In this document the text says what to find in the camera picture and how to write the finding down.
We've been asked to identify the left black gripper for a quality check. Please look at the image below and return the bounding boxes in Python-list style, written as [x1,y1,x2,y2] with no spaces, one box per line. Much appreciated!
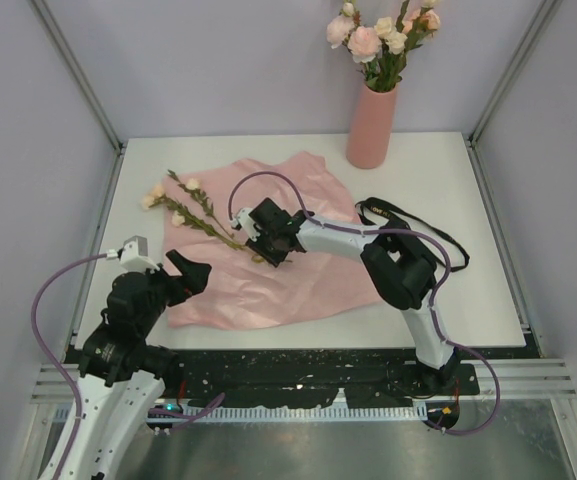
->
[138,249,210,334]

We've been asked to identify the pink tissue paper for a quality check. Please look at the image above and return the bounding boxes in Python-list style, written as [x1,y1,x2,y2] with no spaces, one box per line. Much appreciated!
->
[163,152,380,330]

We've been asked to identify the pink artificial flower bunch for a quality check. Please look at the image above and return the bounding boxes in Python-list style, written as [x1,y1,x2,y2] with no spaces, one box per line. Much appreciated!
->
[138,170,269,266]

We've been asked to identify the black ribbon gold lettering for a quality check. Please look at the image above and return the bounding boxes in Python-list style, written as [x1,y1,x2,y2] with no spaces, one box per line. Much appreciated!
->
[355,197,471,274]

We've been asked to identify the pink flower stem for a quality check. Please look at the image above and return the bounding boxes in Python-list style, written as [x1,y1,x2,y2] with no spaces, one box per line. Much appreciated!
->
[395,1,441,85]
[326,1,383,91]

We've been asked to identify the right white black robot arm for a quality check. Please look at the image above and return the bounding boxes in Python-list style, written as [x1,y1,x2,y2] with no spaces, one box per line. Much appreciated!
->
[231,198,459,394]

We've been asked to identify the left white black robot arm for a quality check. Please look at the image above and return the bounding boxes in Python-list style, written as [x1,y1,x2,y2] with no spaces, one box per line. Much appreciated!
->
[35,246,212,479]

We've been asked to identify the pink tapered vase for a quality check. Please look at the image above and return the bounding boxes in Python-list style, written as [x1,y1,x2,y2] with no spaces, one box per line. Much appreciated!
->
[346,85,398,169]

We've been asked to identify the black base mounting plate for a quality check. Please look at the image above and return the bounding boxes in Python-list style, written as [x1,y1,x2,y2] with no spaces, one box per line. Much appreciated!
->
[164,349,480,409]

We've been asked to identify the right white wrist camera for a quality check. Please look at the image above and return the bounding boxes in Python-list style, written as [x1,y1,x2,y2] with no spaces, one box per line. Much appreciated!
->
[230,207,260,241]

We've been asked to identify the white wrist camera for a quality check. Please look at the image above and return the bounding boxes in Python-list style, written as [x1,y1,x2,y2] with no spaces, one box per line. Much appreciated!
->
[118,235,161,273]
[230,207,260,241]

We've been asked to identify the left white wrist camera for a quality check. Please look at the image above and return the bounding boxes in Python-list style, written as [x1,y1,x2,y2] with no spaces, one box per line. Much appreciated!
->
[118,235,161,273]

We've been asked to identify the white slotted cable duct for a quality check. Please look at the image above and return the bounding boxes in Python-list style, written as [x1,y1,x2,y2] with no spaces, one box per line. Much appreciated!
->
[55,403,428,424]

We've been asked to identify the left aluminium frame post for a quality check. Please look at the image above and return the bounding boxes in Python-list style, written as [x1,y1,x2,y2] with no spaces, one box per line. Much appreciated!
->
[28,0,123,154]

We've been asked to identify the aluminium frame post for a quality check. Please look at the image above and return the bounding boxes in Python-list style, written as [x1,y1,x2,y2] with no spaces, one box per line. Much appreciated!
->
[466,0,563,149]
[28,0,123,154]

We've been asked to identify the aluminium front rail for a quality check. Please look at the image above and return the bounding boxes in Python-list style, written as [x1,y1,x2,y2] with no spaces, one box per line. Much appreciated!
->
[30,358,577,404]

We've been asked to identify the right aluminium frame post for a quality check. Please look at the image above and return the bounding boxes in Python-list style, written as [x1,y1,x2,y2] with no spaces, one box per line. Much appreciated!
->
[466,0,563,149]

